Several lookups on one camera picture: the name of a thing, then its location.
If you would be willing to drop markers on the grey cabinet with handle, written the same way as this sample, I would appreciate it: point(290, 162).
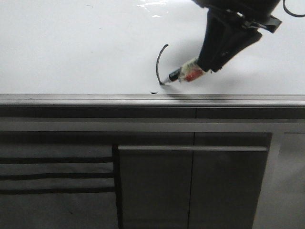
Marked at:
point(152, 168)

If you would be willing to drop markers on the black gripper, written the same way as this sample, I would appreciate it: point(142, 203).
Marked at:
point(224, 38)

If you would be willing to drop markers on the white marker with tape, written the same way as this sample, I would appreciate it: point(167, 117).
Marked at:
point(188, 72)

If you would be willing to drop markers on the white whiteboard with aluminium frame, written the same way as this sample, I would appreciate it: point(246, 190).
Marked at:
point(107, 52)

